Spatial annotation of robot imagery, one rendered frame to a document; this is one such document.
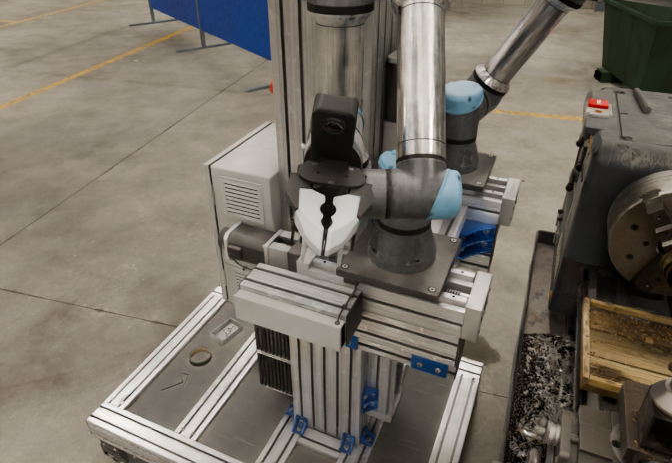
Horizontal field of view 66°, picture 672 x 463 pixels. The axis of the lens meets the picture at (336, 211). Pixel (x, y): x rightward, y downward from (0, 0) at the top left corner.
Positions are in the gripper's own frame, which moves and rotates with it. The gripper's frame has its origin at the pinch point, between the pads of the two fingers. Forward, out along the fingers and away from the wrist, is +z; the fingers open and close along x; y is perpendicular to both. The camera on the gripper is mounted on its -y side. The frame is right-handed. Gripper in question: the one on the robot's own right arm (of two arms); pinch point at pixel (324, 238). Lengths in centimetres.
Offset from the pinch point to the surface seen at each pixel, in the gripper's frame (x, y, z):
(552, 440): -49, 56, -25
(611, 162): -77, 27, -95
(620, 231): -78, 39, -78
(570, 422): -53, 54, -28
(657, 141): -90, 21, -99
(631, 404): -63, 48, -29
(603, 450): -57, 54, -22
